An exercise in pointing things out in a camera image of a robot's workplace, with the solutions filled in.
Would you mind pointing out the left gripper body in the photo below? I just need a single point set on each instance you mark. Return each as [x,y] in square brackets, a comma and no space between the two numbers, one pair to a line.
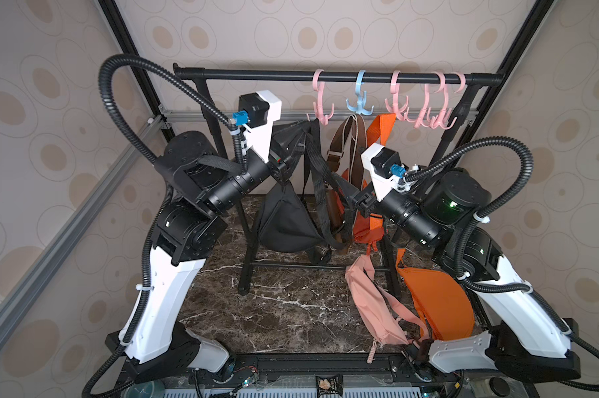
[281,166]

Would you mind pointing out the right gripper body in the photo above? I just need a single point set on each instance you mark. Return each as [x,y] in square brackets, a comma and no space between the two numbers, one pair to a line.
[364,201]

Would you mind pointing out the red-orange waist bag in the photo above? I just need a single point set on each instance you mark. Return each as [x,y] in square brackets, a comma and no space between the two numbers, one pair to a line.
[366,230]

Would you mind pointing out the black bag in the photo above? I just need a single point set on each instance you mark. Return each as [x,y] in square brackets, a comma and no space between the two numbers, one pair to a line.
[284,224]
[314,167]

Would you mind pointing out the brown leather bag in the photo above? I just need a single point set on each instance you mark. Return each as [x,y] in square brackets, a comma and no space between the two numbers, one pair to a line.
[348,143]

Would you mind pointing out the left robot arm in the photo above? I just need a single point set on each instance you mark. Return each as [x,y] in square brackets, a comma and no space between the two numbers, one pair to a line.
[200,187]

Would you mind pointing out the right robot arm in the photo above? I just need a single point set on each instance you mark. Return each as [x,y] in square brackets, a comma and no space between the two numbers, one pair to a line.
[445,209]

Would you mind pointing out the leftmost pink hook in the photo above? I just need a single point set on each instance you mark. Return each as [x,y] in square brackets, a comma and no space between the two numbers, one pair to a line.
[318,106]

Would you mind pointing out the pink hook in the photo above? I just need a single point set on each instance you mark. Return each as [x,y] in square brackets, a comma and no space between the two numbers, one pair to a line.
[318,106]
[442,120]
[420,120]
[394,107]

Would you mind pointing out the light blue hook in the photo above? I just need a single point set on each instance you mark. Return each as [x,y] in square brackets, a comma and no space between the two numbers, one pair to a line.
[361,97]

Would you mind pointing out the rightmost pink hook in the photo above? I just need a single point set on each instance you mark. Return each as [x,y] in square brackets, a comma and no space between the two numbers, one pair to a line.
[442,120]

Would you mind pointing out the middle pink hook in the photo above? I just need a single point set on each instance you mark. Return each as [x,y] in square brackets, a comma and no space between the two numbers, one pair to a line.
[394,107]

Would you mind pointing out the pink bag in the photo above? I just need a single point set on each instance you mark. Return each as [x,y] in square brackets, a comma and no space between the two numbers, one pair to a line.
[380,311]

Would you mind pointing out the bright orange bag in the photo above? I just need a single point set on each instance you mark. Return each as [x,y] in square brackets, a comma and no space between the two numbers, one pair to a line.
[440,301]

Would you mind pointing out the black clothes rack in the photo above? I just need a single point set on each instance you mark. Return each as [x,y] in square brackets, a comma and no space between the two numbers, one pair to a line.
[474,82]

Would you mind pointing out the small snack packet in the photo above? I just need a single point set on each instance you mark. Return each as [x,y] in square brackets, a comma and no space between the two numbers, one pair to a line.
[329,385]

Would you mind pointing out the black round cap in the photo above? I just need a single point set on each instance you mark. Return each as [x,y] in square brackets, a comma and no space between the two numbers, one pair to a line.
[498,387]

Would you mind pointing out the teal round container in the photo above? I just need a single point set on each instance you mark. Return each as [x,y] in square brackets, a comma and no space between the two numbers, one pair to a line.
[150,389]

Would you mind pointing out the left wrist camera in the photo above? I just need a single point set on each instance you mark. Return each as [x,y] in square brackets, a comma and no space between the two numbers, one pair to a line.
[255,118]

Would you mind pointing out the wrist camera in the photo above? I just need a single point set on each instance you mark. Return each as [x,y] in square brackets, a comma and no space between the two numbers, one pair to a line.
[386,170]
[255,118]

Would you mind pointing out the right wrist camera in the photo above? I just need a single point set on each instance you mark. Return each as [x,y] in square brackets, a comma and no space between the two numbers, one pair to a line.
[386,170]

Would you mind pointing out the aluminium rail back wall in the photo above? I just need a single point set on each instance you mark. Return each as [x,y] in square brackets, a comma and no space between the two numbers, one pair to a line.
[287,116]

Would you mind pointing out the aluminium rail wall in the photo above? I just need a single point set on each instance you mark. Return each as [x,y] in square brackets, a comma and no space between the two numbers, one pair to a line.
[46,180]
[287,116]

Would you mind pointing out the black base frame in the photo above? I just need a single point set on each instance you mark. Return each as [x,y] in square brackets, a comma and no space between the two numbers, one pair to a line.
[293,375]

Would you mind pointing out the aluminium rail left wall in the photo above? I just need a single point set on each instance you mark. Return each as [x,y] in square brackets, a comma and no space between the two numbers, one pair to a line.
[46,180]

